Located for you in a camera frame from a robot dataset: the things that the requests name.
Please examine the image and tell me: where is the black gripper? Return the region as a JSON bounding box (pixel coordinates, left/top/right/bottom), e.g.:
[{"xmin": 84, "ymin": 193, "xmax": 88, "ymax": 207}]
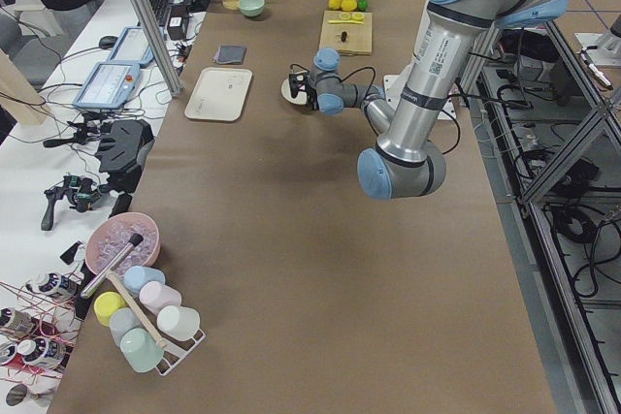
[{"xmin": 306, "ymin": 88, "xmax": 319, "ymax": 111}]

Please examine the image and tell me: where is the round cream plate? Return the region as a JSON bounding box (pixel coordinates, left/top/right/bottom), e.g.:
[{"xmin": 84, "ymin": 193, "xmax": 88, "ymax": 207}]
[{"xmin": 280, "ymin": 78, "xmax": 309, "ymax": 106}]

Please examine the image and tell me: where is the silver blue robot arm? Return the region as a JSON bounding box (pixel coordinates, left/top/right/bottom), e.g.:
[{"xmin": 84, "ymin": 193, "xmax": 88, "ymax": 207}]
[{"xmin": 305, "ymin": 0, "xmax": 569, "ymax": 200}]

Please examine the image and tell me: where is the cream rectangular tray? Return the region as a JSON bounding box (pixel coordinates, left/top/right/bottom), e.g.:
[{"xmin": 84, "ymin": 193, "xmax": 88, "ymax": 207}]
[{"xmin": 184, "ymin": 67, "xmax": 252, "ymax": 122}]

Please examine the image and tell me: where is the bamboo cutting board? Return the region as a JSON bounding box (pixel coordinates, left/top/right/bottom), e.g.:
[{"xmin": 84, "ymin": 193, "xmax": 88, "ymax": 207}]
[{"xmin": 318, "ymin": 11, "xmax": 373, "ymax": 55}]

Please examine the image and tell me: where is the yellow plastic knife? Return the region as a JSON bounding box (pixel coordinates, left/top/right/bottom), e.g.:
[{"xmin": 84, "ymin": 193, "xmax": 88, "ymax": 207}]
[{"xmin": 327, "ymin": 19, "xmax": 365, "ymax": 25}]

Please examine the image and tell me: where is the grey folded cloth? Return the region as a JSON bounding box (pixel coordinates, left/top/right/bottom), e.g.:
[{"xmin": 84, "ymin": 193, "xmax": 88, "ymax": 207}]
[{"xmin": 213, "ymin": 45, "xmax": 246, "ymax": 65}]

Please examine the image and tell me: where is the mint green bowl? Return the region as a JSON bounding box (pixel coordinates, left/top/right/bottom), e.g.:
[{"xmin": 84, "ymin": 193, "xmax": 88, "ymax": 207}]
[{"xmin": 239, "ymin": 0, "xmax": 265, "ymax": 17}]

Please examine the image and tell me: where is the blue teach pendant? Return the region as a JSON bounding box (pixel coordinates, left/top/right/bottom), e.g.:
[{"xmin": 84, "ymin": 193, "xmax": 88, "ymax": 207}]
[
  {"xmin": 108, "ymin": 26, "xmax": 153, "ymax": 68},
  {"xmin": 73, "ymin": 61, "xmax": 141, "ymax": 111}
]

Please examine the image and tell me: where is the black device stand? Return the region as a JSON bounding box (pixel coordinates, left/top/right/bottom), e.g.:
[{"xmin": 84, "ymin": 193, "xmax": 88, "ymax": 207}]
[{"xmin": 95, "ymin": 119, "xmax": 154, "ymax": 193}]

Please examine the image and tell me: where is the black computer mouse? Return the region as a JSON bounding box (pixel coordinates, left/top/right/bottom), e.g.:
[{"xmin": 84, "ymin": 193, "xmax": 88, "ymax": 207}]
[{"xmin": 98, "ymin": 35, "xmax": 118, "ymax": 50}]

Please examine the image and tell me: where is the steel muddler tool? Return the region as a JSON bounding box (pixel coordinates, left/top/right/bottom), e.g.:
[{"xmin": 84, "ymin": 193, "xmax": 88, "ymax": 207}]
[{"xmin": 80, "ymin": 233, "xmax": 144, "ymax": 299}]

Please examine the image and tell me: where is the pink bowl with ice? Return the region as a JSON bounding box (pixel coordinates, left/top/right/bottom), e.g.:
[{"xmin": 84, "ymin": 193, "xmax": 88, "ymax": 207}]
[{"xmin": 85, "ymin": 212, "xmax": 160, "ymax": 274}]

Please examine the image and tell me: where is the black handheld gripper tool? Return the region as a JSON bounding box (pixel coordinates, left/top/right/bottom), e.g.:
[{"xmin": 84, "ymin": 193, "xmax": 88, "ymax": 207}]
[{"xmin": 41, "ymin": 175, "xmax": 102, "ymax": 231}]

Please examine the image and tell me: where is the light blue cup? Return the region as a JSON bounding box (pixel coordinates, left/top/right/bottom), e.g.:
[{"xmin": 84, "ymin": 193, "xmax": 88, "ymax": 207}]
[{"xmin": 122, "ymin": 266, "xmax": 166, "ymax": 297}]

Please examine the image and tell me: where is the pink cup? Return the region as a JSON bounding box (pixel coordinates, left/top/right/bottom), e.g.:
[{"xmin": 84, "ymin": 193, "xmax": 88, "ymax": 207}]
[{"xmin": 139, "ymin": 281, "xmax": 182, "ymax": 315}]

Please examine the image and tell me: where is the white cup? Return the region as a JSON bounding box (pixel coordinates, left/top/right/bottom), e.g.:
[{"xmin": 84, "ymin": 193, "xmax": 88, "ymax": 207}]
[{"xmin": 156, "ymin": 305, "xmax": 200, "ymax": 341}]

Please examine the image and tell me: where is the yellow cup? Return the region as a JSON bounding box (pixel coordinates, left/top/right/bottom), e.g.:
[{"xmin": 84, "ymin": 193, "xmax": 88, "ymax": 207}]
[{"xmin": 94, "ymin": 291, "xmax": 127, "ymax": 327}]

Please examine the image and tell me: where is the grey cup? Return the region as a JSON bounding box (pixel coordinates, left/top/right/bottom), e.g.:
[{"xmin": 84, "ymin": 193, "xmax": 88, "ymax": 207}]
[{"xmin": 109, "ymin": 307, "xmax": 142, "ymax": 346}]

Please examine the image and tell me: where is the white cup rack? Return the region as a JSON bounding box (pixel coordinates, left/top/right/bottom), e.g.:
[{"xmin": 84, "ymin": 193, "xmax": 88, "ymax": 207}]
[{"xmin": 105, "ymin": 271, "xmax": 207, "ymax": 377}]

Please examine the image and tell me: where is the mint green cup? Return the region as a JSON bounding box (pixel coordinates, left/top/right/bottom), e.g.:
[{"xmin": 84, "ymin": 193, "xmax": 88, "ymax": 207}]
[{"xmin": 119, "ymin": 328, "xmax": 164, "ymax": 373}]

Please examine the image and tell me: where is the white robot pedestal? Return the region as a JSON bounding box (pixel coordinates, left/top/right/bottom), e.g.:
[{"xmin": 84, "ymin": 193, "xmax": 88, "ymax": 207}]
[{"xmin": 382, "ymin": 75, "xmax": 456, "ymax": 120}]

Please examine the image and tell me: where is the aluminium frame post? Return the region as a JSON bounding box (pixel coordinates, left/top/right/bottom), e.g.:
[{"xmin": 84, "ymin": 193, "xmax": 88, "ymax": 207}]
[{"xmin": 130, "ymin": 0, "xmax": 182, "ymax": 98}]

